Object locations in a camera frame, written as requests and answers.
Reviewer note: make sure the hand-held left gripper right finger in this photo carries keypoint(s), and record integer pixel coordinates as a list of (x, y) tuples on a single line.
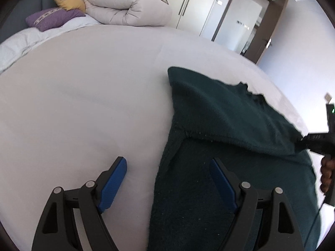
[(222, 181)]

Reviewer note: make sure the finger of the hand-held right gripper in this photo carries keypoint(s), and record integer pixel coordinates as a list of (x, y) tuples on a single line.
[(311, 140)]

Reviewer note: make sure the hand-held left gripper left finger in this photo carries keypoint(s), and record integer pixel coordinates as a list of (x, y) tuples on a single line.
[(114, 180)]

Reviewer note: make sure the dark green sweater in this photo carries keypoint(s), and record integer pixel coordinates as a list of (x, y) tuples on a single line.
[(222, 136)]

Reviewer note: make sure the person's right hand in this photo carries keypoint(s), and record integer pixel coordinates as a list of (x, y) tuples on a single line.
[(327, 173)]

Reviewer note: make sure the white bed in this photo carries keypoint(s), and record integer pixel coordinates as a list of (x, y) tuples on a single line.
[(83, 104)]

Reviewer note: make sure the brown door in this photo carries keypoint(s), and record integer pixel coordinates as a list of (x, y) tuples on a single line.
[(265, 31)]

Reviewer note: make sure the beige folded duvet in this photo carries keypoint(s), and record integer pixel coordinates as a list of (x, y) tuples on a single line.
[(123, 7)]

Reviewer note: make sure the purple pillow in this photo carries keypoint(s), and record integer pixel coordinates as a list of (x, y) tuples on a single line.
[(52, 18)]

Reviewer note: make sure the white wardrobe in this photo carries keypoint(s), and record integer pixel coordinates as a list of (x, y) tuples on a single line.
[(195, 5)]

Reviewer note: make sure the grey headboard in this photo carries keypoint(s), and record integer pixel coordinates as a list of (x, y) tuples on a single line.
[(23, 2)]

